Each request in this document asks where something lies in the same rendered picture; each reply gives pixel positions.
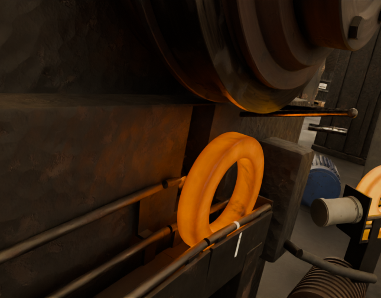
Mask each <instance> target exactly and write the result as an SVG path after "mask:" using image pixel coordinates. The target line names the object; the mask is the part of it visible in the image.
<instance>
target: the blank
mask: <svg viewBox="0 0 381 298"><path fill-rule="evenodd" d="M356 189H357V190H359V191H361V192H363V193H364V194H366V195H368V196H370V197H372V203H371V206H370V210H369V214H368V215H379V214H381V207H378V204H379V200H380V198H381V166H378V167H376V168H374V169H373V170H371V171H369V172H368V173H367V174H366V175H365V176H364V177H363V178H362V179H361V181H360V183H359V184H358V185H357V187H356ZM380 231H381V228H380Z"/></svg>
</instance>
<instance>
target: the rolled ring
mask: <svg viewBox="0 0 381 298"><path fill-rule="evenodd" d="M236 161H237V180H236V185H235V189H234V191H233V194H232V196H231V198H230V200H229V202H228V204H227V206H226V208H225V209H224V211H223V212H222V214H221V215H220V216H219V217H218V218H217V219H216V220H215V221H214V222H212V223H211V224H209V213H210V206H211V202H212V199H213V196H214V193H215V191H216V189H217V186H218V184H219V183H220V181H221V179H222V177H223V176H224V174H225V172H227V170H228V169H229V168H230V166H231V165H232V164H234V163H235V162H236ZM263 170H264V156H263V150H262V147H261V145H260V143H259V142H258V141H257V140H256V139H254V138H253V137H250V136H247V135H244V134H241V133H238V132H226V133H224V134H221V135H219V136H218V137H216V138H215V139H214V140H212V141H211V142H210V143H209V144H208V145H207V146H206V147H205V148H204V150H203V151H202V152H201V153H200V155H199V156H198V157H197V159H196V161H195V162H194V164H193V166H192V168H191V169H190V171H189V173H188V176H187V178H186V180H185V182H184V186H183V189H182V191H181V195H180V199H179V203H178V211H177V225H178V231H179V233H180V236H181V238H182V239H183V241H184V242H185V243H186V244H187V245H189V246H191V247H192V246H193V245H195V244H196V243H198V242H199V241H201V240H202V239H204V238H205V237H207V236H209V235H211V234H213V233H214V232H216V231H218V230H220V229H222V228H223V227H225V226H227V225H228V224H230V223H232V222H233V221H236V220H238V219H239V218H241V217H243V216H245V215H247V214H248V213H250V212H251V211H252V209H253V207H254V205H255V203H256V200H257V197H258V194H259V191H260V187H261V183H262V178H263Z"/></svg>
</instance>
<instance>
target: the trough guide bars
mask: <svg viewBox="0 0 381 298"><path fill-rule="evenodd" d="M378 205H381V200H379V204H378ZM367 221H372V223H367V224H366V226H365V229H369V230H370V231H369V236H368V239H369V242H368V243H371V242H377V238H378V234H379V231H380V228H381V214H379V215H368V217H367ZM365 229H364V230H365Z"/></svg>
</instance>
